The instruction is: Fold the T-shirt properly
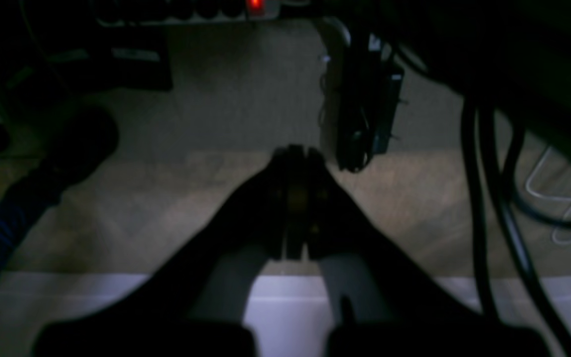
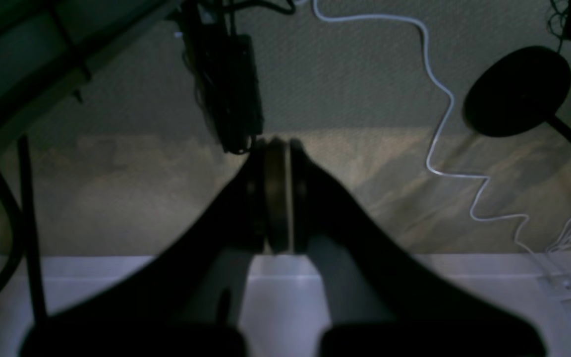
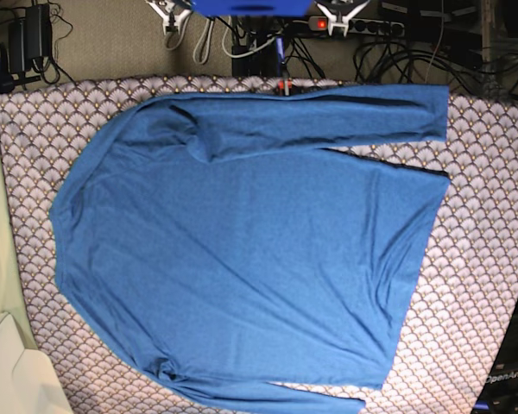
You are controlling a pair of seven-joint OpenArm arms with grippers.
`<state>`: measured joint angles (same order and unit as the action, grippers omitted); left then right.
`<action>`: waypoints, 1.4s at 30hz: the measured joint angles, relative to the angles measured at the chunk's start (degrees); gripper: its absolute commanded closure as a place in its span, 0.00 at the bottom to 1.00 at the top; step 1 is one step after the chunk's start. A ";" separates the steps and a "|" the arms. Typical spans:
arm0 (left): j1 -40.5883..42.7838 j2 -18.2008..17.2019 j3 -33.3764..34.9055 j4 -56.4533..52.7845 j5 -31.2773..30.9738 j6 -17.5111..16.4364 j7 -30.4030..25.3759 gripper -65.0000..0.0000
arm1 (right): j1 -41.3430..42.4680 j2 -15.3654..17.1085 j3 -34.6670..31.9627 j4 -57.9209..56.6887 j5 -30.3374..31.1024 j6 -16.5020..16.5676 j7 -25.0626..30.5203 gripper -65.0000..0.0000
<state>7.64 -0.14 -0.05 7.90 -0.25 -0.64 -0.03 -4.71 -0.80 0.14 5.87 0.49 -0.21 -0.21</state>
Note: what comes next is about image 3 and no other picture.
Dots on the black power strip red switch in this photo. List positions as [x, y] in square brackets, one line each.
[358, 26]

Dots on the red black table clamp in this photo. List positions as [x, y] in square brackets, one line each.
[284, 87]

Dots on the fan-patterned table cloth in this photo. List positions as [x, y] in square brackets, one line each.
[459, 313]

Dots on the white plastic bin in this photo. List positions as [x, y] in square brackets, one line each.
[28, 382]

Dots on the blue long-sleeve T-shirt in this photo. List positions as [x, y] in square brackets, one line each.
[225, 246]

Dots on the black OpenArm case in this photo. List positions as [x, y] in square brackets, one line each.
[500, 392]

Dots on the black power adapter brick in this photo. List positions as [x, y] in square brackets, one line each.
[38, 31]

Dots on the blue box at top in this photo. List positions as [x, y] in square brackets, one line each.
[252, 7]

